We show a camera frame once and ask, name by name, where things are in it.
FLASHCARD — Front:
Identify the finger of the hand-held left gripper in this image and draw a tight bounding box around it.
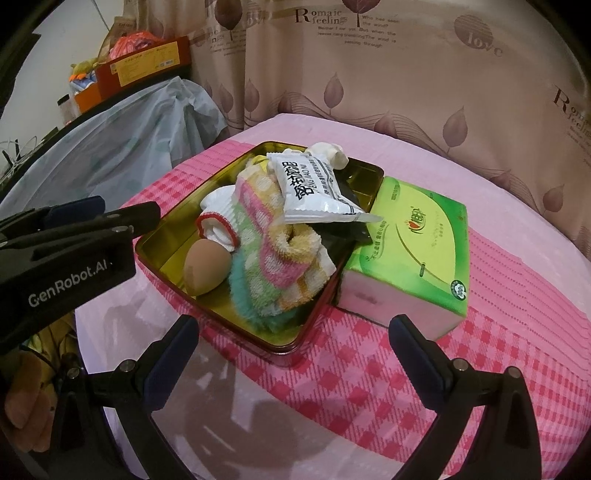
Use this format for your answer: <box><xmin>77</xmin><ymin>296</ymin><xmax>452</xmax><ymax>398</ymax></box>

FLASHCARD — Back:
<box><xmin>0</xmin><ymin>195</ymin><xmax>118</xmax><ymax>241</ymax></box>
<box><xmin>9</xmin><ymin>200</ymin><xmax>161</xmax><ymax>259</ymax></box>

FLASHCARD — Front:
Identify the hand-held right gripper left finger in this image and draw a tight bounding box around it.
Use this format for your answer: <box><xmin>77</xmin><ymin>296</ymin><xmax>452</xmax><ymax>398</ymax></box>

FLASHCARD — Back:
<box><xmin>54</xmin><ymin>314</ymin><xmax>200</xmax><ymax>480</ymax></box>

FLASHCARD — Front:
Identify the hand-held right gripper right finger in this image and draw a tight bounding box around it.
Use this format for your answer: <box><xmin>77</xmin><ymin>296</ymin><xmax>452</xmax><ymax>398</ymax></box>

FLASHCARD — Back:
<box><xmin>389</xmin><ymin>314</ymin><xmax>542</xmax><ymax>480</ymax></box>

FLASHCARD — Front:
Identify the gold metal tin box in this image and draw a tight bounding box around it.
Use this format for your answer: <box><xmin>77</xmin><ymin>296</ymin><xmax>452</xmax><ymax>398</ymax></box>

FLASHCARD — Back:
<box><xmin>134</xmin><ymin>141</ymin><xmax>386</xmax><ymax>355</ymax></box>

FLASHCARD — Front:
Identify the white knit glove red cuff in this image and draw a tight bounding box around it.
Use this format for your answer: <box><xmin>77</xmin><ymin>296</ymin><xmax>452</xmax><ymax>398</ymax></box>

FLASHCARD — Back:
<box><xmin>196</xmin><ymin>184</ymin><xmax>243</xmax><ymax>254</ymax></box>

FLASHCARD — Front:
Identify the beige makeup sponge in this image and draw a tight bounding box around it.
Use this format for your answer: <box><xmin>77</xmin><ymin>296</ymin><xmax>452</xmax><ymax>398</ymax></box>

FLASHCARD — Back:
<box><xmin>184</xmin><ymin>239</ymin><xmax>232</xmax><ymax>296</ymax></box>

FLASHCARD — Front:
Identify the green tissue pack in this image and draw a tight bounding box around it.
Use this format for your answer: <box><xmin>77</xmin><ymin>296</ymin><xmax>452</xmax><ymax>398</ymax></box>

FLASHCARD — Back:
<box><xmin>335</xmin><ymin>176</ymin><xmax>471</xmax><ymax>343</ymax></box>

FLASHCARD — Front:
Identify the pastel checked fluffy towel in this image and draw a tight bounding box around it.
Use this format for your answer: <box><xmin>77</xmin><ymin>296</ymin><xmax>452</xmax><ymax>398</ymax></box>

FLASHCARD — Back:
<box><xmin>222</xmin><ymin>157</ymin><xmax>338</xmax><ymax>330</ymax></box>

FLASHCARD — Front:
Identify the cream cloth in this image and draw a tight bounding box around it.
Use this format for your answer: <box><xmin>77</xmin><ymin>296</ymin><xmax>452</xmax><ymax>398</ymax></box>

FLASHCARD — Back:
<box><xmin>305</xmin><ymin>142</ymin><xmax>349</xmax><ymax>171</ymax></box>

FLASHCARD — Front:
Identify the person's left hand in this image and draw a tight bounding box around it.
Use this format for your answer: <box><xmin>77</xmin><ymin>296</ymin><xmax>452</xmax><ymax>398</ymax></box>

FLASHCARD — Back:
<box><xmin>0</xmin><ymin>353</ymin><xmax>60</xmax><ymax>457</ymax></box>

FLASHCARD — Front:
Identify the pile of yellow brown clothes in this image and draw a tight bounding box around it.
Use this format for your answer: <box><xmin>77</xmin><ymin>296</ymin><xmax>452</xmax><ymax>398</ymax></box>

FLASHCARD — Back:
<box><xmin>18</xmin><ymin>314</ymin><xmax>79</xmax><ymax>370</ymax></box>

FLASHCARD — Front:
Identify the pink checked towel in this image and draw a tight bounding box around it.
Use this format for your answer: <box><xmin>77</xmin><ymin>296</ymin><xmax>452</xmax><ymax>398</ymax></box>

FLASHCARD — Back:
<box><xmin>117</xmin><ymin>138</ymin><xmax>591</xmax><ymax>480</ymax></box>

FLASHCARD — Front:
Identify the pale blue cover cloth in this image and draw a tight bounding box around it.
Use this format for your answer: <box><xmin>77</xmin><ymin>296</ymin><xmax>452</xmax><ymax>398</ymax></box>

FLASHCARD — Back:
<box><xmin>0</xmin><ymin>76</ymin><xmax>229</xmax><ymax>217</ymax></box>

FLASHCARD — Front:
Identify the orange box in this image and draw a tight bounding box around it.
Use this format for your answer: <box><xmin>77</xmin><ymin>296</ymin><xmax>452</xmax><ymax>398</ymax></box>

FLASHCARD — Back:
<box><xmin>74</xmin><ymin>85</ymin><xmax>100</xmax><ymax>113</ymax></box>

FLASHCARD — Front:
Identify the red cardboard box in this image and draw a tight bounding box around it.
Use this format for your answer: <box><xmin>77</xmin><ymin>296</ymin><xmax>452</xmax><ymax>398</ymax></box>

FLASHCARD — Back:
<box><xmin>95</xmin><ymin>36</ymin><xmax>191</xmax><ymax>88</ymax></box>

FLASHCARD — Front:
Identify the orange plastic bag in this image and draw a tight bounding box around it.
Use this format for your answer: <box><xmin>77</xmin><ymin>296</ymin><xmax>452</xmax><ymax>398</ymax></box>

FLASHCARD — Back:
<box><xmin>111</xmin><ymin>31</ymin><xmax>155</xmax><ymax>58</ymax></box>

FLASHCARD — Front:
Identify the pale pink bed sheet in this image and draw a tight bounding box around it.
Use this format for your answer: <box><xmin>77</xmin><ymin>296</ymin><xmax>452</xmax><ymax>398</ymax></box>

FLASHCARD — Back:
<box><xmin>74</xmin><ymin>113</ymin><xmax>591</xmax><ymax>480</ymax></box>

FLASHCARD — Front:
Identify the beige leaf print curtain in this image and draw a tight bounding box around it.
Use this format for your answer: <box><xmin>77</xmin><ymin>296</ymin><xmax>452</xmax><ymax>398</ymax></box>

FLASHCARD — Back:
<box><xmin>189</xmin><ymin>0</ymin><xmax>591</xmax><ymax>259</ymax></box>

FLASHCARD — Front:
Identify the tangle of white cables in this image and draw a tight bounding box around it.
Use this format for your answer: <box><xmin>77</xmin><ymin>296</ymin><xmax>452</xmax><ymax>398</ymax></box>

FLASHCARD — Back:
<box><xmin>0</xmin><ymin>136</ymin><xmax>42</xmax><ymax>181</ymax></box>

